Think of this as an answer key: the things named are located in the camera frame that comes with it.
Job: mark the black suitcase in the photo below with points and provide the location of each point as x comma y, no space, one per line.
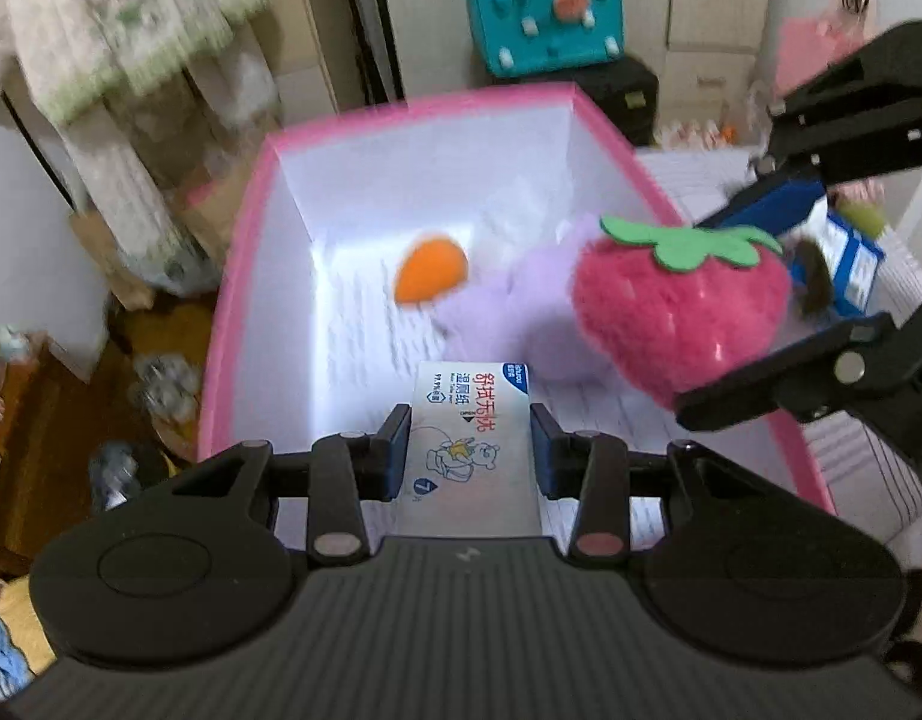
618,97

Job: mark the orange plush toy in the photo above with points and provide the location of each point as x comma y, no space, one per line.
431,270

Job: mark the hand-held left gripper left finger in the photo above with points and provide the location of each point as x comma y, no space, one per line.
397,450

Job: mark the pink shopping bag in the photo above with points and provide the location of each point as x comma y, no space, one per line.
805,52

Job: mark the cream fleece jacket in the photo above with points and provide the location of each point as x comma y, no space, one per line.
93,15

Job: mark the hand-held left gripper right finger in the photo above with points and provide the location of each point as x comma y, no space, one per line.
543,457

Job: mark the white wet wipes packet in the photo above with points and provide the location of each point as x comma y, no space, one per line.
468,457

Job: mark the teal felt handbag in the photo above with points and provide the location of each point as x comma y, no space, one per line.
536,7

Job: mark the beige wardrobe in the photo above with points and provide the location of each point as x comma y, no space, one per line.
303,15

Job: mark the pink cardboard box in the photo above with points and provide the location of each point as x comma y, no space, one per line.
341,360

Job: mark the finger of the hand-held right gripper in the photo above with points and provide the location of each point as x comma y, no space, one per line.
805,371
775,202

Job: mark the purple plush toy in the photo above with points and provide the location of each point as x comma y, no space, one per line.
536,300

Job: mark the blue and white packet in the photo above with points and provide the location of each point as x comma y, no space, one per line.
854,262

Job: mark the striped tablecloth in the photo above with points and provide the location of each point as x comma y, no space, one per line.
843,465

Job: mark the pink strawberry plush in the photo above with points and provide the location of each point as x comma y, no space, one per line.
671,315

